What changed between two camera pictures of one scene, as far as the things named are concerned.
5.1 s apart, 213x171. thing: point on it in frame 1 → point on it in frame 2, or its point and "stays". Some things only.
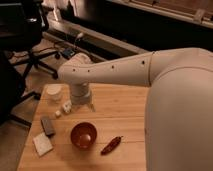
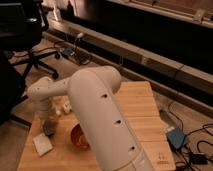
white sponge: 42,144 stays
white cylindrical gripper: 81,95 → 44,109
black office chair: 22,24 stays
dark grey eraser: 47,125 stays
